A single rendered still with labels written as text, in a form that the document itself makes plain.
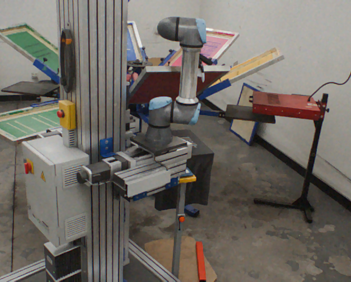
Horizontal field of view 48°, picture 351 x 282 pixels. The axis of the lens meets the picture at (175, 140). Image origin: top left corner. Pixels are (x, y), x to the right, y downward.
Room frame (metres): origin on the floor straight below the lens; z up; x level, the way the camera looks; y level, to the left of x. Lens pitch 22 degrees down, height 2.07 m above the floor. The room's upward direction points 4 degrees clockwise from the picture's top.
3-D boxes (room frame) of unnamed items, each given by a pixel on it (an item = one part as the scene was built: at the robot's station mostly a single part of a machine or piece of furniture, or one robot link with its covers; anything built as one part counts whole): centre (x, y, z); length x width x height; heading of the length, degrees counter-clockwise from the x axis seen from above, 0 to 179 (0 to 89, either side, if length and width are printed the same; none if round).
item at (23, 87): (3.86, 1.07, 0.91); 1.34 x 0.40 x 0.08; 81
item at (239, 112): (3.65, -0.25, 0.91); 1.34 x 0.40 x 0.08; 81
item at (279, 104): (3.53, -0.99, 1.06); 0.61 x 0.46 x 0.12; 81
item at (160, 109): (1.99, 0.09, 1.42); 0.13 x 0.12 x 0.14; 87
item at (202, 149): (2.71, 0.01, 0.95); 0.48 x 0.44 x 0.01; 21
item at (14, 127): (3.05, 0.98, 1.05); 1.08 x 0.61 x 0.23; 141
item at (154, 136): (1.99, 0.09, 1.31); 0.15 x 0.15 x 0.10
